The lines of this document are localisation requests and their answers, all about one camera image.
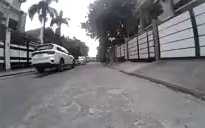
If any vehicle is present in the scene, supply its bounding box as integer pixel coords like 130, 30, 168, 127
75, 55, 88, 66

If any grey asphalt road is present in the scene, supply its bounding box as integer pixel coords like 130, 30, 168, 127
0, 61, 205, 128

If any large dark tree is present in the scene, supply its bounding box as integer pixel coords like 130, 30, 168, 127
81, 0, 138, 64

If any white car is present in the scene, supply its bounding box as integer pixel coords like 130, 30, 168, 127
30, 42, 76, 74

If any palm tree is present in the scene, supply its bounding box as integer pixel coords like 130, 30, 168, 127
27, 0, 59, 45
49, 9, 71, 37

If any grey concrete pavement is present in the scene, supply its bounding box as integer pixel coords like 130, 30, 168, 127
0, 67, 37, 80
107, 57, 205, 104

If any white slatted fence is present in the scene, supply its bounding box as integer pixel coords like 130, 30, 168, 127
113, 0, 205, 62

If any white railing fence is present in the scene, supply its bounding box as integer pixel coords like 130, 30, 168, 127
0, 39, 38, 65

